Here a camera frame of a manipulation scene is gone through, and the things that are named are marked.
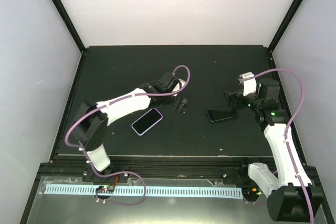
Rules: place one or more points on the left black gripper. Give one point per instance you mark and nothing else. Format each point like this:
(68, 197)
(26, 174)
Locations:
(175, 105)

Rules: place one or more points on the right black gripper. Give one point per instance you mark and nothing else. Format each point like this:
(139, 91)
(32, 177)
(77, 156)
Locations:
(231, 99)

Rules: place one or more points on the phone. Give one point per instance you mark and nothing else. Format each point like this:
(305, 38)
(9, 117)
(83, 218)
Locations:
(147, 121)
(220, 113)

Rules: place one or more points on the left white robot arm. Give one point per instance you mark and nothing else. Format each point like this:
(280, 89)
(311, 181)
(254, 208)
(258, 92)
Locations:
(91, 122)

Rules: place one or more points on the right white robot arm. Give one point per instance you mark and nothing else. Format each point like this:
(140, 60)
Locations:
(290, 193)

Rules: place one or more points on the phone in purple case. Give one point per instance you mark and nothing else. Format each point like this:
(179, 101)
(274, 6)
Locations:
(147, 121)

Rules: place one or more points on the right small circuit board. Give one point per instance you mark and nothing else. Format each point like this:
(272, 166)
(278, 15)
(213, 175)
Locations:
(251, 191)

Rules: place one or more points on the small circuit board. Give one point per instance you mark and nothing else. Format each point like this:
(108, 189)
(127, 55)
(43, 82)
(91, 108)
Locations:
(105, 189)
(251, 191)

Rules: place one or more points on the left small circuit board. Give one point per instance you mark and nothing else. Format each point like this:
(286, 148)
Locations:
(105, 189)

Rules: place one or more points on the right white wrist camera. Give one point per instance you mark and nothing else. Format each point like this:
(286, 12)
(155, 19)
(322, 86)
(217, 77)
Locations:
(249, 83)

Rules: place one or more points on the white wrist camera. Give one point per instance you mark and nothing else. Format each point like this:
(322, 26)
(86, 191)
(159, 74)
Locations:
(249, 83)
(181, 83)

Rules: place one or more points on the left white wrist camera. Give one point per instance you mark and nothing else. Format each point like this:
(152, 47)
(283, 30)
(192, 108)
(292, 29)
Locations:
(181, 83)

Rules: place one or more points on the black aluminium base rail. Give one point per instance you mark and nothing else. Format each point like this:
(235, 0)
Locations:
(229, 169)

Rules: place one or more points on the right frame post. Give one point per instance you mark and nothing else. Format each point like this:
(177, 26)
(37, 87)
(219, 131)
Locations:
(293, 8)

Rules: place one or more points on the frame post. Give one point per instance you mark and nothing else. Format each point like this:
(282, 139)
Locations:
(69, 24)
(293, 8)

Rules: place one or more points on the white slotted cable duct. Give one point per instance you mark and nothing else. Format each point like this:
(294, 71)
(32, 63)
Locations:
(149, 191)

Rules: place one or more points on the left frame post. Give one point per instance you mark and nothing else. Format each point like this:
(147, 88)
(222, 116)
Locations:
(69, 24)

